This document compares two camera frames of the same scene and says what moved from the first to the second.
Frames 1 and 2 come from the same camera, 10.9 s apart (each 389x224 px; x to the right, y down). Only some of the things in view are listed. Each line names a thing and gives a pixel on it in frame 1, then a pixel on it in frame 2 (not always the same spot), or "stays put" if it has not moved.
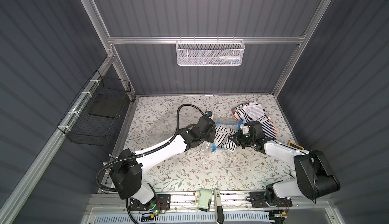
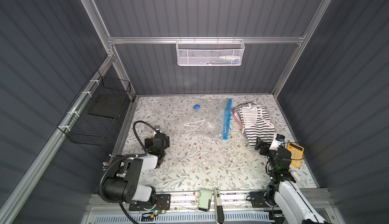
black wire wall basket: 92,119 stays put
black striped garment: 222,139 → 256,122
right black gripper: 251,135 → 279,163
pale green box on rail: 204,199 stays put
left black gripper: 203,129 → 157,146
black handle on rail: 219,209 stays put
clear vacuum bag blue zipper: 224,137 → 207,118
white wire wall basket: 209,52 stays put
